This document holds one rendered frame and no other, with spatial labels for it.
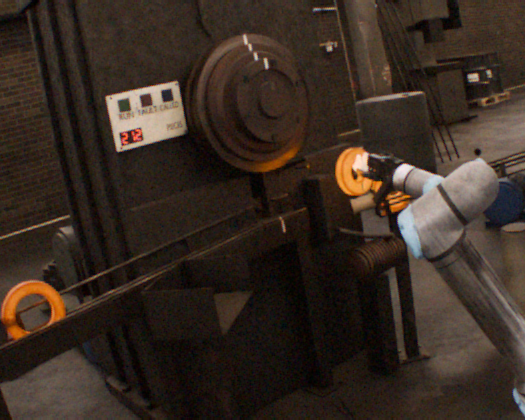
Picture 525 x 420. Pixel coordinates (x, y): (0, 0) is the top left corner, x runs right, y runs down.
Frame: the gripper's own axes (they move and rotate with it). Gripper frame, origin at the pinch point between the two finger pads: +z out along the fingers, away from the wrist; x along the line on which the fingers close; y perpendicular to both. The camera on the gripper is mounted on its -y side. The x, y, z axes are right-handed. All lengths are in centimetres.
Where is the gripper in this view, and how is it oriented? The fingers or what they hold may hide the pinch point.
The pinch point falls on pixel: (354, 166)
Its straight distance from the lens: 207.6
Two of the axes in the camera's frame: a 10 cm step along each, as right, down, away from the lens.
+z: -6.2, -3.2, 7.2
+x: -7.8, 2.6, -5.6
